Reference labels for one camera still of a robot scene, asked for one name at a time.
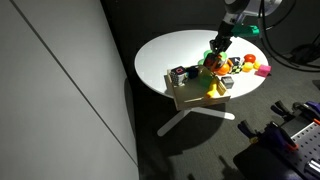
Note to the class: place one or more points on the blue cube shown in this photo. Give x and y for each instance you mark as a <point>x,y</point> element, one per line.
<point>192,72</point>

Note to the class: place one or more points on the grey pegboard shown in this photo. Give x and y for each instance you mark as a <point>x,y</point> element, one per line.
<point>306,143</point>

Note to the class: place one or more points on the checkered plush block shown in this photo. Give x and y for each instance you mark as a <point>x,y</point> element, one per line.
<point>236,65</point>

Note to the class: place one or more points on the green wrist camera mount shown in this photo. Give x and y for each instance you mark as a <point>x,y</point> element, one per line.
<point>245,31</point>

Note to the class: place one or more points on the wooden box tray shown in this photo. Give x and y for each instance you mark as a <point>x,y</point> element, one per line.
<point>186,94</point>

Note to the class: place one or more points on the pink block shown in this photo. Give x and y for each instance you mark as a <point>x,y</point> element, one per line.
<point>264,70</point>

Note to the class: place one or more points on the red toy tomato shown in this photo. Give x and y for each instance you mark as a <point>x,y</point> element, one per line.
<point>249,58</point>

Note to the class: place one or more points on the yellow orange toy fruit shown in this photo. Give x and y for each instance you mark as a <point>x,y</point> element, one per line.
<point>247,67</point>

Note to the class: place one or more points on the orange ball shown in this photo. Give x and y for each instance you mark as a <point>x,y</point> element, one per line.
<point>224,69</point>

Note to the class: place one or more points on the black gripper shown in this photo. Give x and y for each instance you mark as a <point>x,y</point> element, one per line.
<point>224,33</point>

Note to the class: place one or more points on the grey cube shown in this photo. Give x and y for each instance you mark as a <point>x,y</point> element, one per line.
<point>228,82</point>

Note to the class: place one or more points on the white table base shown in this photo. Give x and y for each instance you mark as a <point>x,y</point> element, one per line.
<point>230,116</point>

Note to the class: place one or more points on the black bag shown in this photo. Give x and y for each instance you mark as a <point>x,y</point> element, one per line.
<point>305,53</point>

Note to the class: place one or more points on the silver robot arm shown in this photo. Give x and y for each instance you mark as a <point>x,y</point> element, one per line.
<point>253,6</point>

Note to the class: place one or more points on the green toy block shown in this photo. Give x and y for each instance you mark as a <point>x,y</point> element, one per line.
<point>205,80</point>

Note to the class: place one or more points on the black white plush block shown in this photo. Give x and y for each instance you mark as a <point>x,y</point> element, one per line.
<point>178,75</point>

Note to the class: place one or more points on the yellow toy banana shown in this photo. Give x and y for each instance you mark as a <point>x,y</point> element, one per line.
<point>212,89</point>

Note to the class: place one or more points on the small yellow toy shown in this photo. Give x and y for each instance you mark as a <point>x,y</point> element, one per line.
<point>256,64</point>

